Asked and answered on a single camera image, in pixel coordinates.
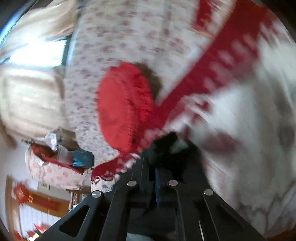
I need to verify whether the red hanging wall ornament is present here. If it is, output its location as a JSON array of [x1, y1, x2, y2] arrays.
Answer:
[[11, 183, 33, 205]]

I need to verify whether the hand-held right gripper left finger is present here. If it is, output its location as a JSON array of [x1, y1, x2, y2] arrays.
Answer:
[[35, 157, 156, 241]]

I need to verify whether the beige curtain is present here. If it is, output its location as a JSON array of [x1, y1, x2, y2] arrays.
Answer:
[[0, 0, 79, 144]]

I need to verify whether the teal gift bag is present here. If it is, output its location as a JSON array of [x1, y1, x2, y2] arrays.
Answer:
[[72, 149, 95, 168]]

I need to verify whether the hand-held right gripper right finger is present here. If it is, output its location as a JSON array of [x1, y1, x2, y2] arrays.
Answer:
[[155, 169, 266, 241]]

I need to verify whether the white floral bedsheet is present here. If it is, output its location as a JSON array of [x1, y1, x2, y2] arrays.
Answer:
[[63, 0, 222, 163]]

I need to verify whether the red ruffled round cushion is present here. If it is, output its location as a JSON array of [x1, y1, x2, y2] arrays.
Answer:
[[95, 61, 155, 160]]

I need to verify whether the red and white leaf blanket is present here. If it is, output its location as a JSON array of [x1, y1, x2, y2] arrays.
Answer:
[[91, 0, 296, 237]]

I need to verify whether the red satin cloth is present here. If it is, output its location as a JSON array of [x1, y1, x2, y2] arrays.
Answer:
[[31, 145, 84, 174]]

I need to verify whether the wooden door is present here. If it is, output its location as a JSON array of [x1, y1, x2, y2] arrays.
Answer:
[[5, 176, 71, 241]]

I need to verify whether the white plastic bag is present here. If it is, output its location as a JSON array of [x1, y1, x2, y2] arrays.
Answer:
[[44, 130, 74, 163]]

